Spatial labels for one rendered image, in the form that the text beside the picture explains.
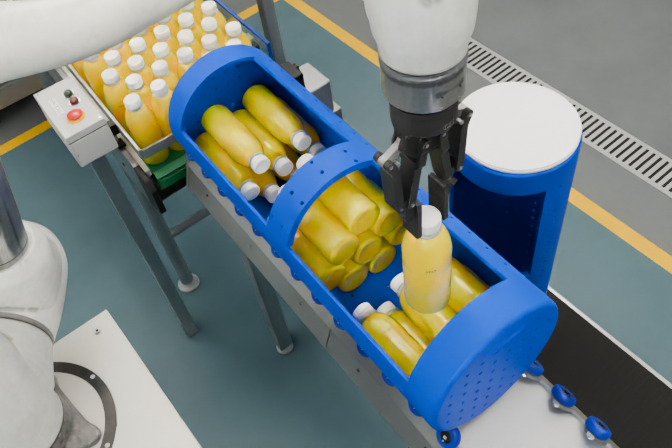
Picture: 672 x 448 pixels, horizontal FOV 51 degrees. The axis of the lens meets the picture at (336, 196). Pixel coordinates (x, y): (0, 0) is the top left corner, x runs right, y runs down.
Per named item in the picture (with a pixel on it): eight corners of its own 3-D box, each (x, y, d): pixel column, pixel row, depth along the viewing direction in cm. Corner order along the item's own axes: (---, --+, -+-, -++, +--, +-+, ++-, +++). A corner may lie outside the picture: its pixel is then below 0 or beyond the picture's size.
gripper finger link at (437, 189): (427, 174, 90) (432, 171, 90) (428, 207, 95) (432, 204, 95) (443, 188, 88) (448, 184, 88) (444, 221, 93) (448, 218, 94)
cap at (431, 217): (409, 213, 95) (409, 205, 94) (438, 210, 95) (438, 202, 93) (413, 237, 93) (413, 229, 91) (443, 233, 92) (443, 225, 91)
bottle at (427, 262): (401, 279, 110) (396, 205, 96) (446, 273, 110) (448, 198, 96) (407, 319, 106) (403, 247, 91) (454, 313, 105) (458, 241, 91)
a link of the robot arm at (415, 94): (488, 47, 70) (484, 91, 75) (426, 7, 75) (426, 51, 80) (418, 91, 67) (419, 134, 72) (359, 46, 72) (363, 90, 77)
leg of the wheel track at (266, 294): (282, 358, 241) (244, 254, 192) (273, 346, 244) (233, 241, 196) (296, 348, 243) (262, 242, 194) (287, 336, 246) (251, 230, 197)
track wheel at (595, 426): (601, 443, 117) (609, 434, 117) (580, 423, 120) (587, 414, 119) (609, 440, 121) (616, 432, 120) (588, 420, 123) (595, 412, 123)
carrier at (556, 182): (447, 280, 236) (444, 359, 218) (452, 83, 168) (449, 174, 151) (535, 284, 231) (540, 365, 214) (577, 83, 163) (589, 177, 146)
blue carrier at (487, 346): (429, 457, 121) (437, 380, 99) (183, 170, 169) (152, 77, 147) (545, 362, 131) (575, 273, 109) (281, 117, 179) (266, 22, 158)
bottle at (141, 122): (176, 154, 181) (153, 101, 167) (154, 170, 178) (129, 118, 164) (159, 141, 184) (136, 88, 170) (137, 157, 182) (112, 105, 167)
